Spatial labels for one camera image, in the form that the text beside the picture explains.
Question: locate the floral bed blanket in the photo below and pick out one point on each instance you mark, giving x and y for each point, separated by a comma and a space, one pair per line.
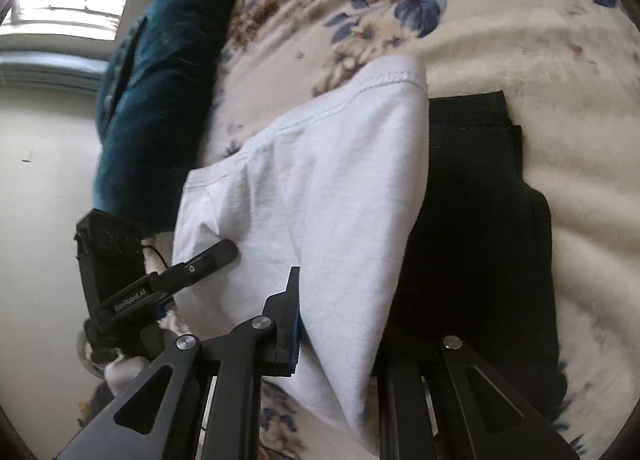
500, 29

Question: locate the black folded garment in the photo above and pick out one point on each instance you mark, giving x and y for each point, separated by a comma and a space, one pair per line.
480, 250

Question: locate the dark teal quilt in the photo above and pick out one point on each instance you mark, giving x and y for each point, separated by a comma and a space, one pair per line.
160, 99

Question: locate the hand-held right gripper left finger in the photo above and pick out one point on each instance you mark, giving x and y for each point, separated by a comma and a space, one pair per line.
295, 330

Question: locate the white t-shirt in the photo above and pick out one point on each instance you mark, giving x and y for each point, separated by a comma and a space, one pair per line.
320, 210

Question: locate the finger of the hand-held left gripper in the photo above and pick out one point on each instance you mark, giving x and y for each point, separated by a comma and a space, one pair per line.
212, 256

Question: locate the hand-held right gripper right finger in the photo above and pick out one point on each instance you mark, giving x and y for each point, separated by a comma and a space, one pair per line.
400, 380

